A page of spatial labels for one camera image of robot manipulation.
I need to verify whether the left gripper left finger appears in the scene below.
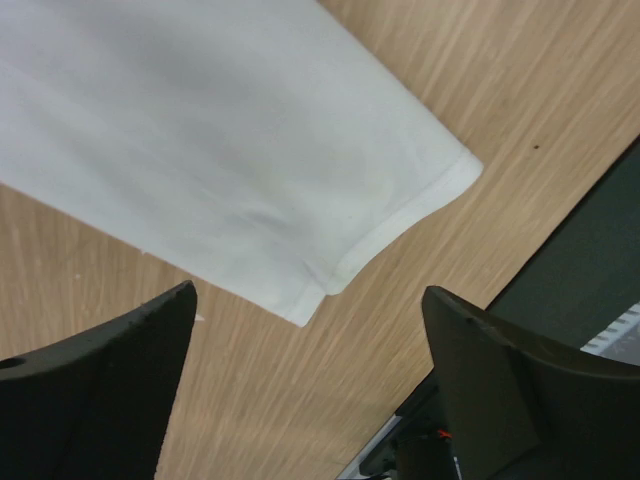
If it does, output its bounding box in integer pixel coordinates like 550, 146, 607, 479
1, 281, 197, 479

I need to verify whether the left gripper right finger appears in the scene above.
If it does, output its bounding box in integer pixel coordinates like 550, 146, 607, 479
422, 287, 639, 479

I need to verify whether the white t shirt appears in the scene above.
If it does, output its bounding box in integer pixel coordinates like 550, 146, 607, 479
1, 1, 483, 326

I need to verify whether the white slotted cable duct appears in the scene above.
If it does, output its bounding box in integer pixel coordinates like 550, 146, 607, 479
581, 303, 639, 365

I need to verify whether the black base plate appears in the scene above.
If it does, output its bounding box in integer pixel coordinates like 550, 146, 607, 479
345, 144, 639, 479

